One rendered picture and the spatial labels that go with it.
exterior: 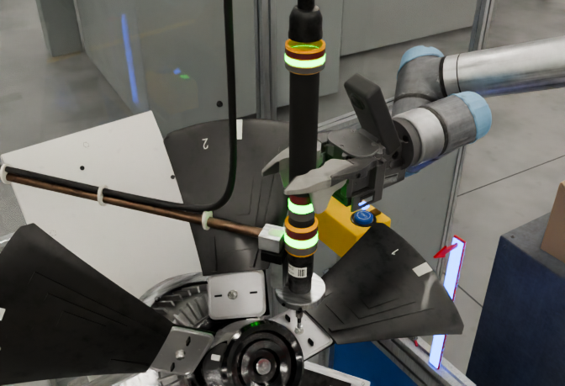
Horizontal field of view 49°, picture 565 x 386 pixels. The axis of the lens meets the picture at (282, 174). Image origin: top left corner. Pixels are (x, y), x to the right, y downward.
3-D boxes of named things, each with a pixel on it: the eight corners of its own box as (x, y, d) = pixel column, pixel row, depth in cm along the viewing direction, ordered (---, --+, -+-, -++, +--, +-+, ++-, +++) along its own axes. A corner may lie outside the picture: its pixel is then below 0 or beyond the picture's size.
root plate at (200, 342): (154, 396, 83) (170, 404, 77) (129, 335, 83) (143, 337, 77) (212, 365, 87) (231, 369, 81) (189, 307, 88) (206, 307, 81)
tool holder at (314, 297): (253, 300, 85) (251, 245, 80) (271, 267, 90) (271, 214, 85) (316, 317, 82) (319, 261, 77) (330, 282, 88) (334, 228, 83)
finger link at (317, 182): (302, 235, 72) (351, 203, 78) (303, 193, 69) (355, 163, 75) (282, 223, 74) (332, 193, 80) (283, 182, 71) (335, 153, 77)
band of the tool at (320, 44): (279, 73, 67) (279, 48, 65) (293, 59, 70) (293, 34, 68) (318, 79, 65) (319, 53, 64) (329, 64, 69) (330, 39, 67)
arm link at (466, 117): (467, 148, 95) (506, 126, 88) (417, 169, 90) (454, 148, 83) (444, 103, 97) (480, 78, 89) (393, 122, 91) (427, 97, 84)
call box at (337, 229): (308, 235, 143) (308, 198, 137) (340, 219, 148) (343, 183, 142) (353, 274, 132) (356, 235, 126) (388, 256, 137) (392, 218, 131)
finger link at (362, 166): (340, 193, 72) (385, 165, 78) (340, 182, 71) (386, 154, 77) (310, 177, 75) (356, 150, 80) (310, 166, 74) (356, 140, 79)
